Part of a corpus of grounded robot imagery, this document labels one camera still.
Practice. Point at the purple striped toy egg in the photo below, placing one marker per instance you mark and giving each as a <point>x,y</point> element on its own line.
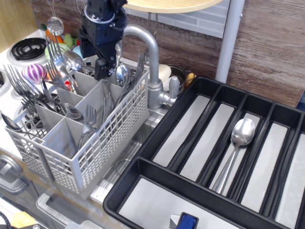
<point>34,72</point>

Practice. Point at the grey plastic cutlery basket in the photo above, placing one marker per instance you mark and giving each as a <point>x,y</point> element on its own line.
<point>51,152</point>

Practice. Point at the black stove burner coil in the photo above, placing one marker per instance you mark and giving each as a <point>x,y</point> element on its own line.
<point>28,49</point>

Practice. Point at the blue and silver object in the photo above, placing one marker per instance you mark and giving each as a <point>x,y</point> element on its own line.
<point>183,221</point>

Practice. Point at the light wooden round shelf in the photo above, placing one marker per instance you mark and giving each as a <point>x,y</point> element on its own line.
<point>170,6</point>

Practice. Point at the hanging silver strainer ladle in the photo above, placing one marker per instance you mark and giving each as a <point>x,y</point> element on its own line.
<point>54,24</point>

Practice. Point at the blue toy bowl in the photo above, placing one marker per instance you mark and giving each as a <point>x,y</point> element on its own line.
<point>77,50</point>

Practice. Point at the steel spoon in tray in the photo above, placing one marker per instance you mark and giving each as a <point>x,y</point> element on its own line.
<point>241,136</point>

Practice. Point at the small metal pot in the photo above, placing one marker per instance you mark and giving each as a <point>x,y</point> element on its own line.
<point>181,74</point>

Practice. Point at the silver sink faucet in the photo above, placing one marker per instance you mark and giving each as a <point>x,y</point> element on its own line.
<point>157,97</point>

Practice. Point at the large steel fork left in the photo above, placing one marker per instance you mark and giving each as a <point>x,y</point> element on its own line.
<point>57,58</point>

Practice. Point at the steel spoon in basket back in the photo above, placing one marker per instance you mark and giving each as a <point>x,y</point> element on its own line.
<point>123,76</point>

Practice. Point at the steel spoon left back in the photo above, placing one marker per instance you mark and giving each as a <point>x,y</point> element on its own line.
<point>73,60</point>

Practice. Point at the steel fork front middle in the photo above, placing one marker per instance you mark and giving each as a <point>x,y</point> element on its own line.
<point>88,124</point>

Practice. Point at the black cutlery tray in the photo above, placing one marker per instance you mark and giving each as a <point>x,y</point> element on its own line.
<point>175,169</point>

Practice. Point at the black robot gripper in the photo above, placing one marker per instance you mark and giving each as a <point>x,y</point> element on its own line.
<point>102,26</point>

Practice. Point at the white metal post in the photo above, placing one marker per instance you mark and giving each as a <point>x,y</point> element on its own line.
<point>234,15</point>

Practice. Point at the steel spoon front left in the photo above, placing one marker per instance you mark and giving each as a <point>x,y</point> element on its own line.
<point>10,124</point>

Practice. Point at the steel spoon middle compartment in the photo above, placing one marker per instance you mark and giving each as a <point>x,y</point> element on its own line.
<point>71,112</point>

